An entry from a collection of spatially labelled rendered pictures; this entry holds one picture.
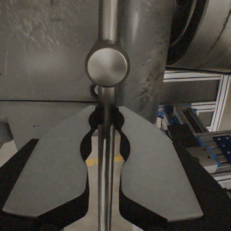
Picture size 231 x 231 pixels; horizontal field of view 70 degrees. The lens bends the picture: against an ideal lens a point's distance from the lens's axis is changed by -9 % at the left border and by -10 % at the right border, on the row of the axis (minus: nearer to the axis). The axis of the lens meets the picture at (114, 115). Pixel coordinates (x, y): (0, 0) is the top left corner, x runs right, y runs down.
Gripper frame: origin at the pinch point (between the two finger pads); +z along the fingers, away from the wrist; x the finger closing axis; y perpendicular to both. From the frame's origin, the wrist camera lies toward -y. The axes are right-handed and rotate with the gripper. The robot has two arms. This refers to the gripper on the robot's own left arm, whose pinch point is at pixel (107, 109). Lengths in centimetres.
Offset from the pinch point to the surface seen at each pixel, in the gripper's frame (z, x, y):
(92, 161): 135, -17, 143
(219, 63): 16.9, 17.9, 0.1
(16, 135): 9.5, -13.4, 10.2
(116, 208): 135, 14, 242
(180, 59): 17.5, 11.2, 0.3
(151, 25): 10.1, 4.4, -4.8
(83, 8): 9.5, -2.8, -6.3
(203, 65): 18.5, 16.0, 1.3
